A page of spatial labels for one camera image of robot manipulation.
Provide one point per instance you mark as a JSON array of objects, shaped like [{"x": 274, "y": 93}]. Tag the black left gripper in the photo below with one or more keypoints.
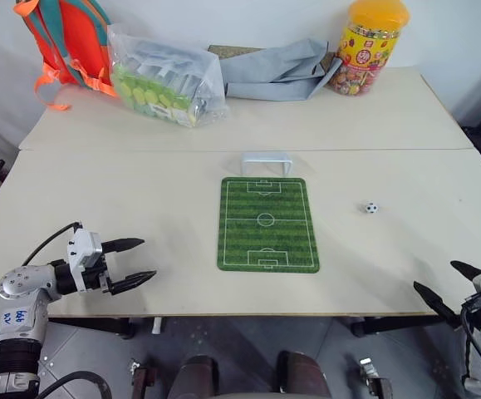
[{"x": 96, "y": 279}]

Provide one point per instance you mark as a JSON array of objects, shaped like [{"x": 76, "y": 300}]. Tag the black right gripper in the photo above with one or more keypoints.
[{"x": 477, "y": 311}]

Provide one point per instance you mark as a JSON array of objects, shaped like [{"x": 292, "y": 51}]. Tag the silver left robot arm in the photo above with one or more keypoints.
[{"x": 20, "y": 287}]

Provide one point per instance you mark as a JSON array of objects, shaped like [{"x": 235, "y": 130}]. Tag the tiny soccer ball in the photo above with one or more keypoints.
[{"x": 371, "y": 207}]

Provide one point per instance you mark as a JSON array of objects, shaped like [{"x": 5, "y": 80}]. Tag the green soccer field mat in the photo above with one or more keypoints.
[{"x": 267, "y": 224}]

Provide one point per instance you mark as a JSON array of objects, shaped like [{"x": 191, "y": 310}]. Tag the black caster wheel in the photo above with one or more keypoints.
[
  {"x": 375, "y": 378},
  {"x": 139, "y": 380}
]

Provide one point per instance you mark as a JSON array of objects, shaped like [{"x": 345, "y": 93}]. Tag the dark brown rounded shape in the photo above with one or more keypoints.
[
  {"x": 196, "y": 378},
  {"x": 304, "y": 376}
]

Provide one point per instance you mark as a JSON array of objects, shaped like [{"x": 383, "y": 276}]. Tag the white toy goal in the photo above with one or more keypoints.
[{"x": 265, "y": 158}]

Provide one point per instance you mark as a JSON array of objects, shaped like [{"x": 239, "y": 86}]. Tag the clear bag of green packets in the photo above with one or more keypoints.
[{"x": 161, "y": 79}]

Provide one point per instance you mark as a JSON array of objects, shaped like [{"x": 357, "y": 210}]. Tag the orange and teal backpack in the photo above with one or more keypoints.
[{"x": 72, "y": 45}]

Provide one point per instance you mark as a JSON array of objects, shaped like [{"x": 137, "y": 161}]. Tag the grey cloth bag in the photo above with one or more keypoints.
[{"x": 273, "y": 70}]

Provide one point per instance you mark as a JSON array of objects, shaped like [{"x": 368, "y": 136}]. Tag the candy jar with orange lid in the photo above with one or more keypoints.
[{"x": 369, "y": 50}]

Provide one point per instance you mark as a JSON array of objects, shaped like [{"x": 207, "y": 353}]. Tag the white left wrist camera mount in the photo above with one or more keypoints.
[{"x": 83, "y": 251}]

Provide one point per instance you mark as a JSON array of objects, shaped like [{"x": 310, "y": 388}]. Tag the white table bracket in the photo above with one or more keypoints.
[{"x": 158, "y": 326}]

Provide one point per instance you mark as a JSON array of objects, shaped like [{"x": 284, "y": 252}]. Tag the black table frame bar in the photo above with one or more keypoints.
[
  {"x": 394, "y": 325},
  {"x": 94, "y": 325}
]

